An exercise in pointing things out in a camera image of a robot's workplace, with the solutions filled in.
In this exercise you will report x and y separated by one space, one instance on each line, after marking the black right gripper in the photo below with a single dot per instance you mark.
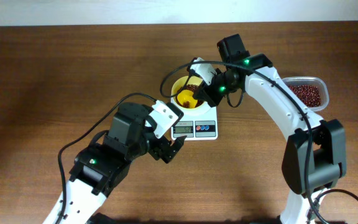
209 94

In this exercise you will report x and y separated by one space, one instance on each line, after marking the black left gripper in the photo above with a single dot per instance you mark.
156 152

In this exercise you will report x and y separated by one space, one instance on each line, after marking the yellow measuring scoop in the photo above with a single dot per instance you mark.
186 95

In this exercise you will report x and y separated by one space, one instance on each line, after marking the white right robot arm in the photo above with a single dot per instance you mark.
315 155

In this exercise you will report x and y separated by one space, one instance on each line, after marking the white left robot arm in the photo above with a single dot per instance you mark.
103 164

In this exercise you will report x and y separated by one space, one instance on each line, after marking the white digital kitchen scale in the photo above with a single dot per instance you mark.
197 124

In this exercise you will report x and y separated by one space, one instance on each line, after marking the yellow plastic bowl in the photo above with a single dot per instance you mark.
180 85

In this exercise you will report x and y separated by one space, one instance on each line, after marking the red beans in container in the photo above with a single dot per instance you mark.
308 94

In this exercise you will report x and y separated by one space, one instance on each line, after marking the clear plastic container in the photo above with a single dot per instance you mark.
323 91

